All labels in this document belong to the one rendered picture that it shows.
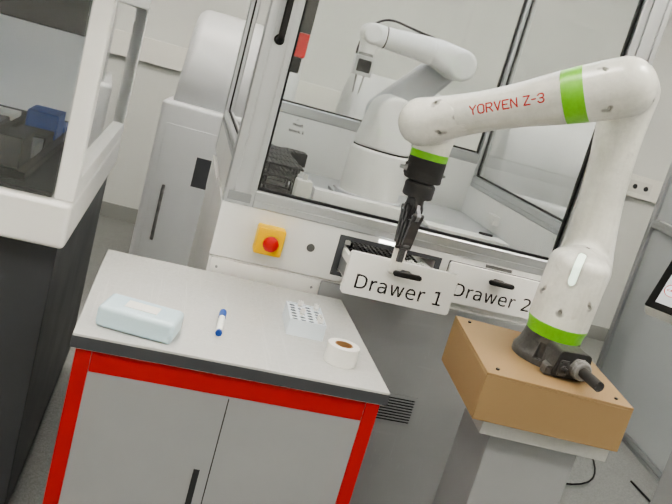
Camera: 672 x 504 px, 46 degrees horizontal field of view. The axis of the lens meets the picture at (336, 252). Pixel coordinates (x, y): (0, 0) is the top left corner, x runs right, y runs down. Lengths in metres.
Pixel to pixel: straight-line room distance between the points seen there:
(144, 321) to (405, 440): 1.07
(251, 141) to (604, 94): 0.86
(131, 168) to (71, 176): 3.61
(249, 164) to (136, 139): 3.40
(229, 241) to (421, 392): 0.71
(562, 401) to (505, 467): 0.21
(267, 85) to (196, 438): 0.89
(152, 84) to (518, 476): 4.08
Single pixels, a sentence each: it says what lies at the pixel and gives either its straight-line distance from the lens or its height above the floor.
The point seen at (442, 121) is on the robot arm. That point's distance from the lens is 1.75.
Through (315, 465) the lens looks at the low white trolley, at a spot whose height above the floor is 0.57.
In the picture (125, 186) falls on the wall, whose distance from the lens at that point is 5.47.
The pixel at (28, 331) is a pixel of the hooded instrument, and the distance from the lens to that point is 2.01.
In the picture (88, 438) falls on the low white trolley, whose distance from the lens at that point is 1.64.
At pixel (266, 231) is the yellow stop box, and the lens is 2.04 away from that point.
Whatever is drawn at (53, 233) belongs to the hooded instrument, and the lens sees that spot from 1.85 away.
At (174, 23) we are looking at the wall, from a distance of 5.35.
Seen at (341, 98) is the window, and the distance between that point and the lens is 2.08.
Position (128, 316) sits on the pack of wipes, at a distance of 1.56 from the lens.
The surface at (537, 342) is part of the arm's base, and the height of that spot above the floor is 0.91.
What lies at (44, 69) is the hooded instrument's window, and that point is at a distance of 1.81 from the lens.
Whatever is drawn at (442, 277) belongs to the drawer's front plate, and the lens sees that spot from 2.04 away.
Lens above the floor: 1.34
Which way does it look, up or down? 13 degrees down
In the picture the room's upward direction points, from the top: 16 degrees clockwise
